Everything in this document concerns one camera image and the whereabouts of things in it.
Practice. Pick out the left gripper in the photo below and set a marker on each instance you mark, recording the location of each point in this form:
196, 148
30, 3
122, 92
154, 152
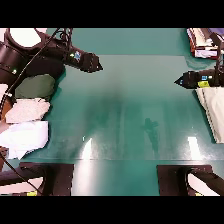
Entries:
90, 63

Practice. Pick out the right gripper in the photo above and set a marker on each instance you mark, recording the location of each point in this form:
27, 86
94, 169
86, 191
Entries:
189, 80

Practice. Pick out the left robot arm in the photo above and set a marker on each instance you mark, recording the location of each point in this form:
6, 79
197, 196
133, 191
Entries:
20, 56

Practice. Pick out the dark green garment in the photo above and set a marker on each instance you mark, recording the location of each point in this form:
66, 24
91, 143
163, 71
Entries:
35, 86

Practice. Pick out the white textured garment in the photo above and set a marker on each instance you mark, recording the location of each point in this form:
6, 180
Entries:
28, 110

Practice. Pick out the cream garment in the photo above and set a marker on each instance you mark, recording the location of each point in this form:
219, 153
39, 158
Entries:
215, 110

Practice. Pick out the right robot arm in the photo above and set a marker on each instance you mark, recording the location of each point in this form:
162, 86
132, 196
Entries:
213, 78

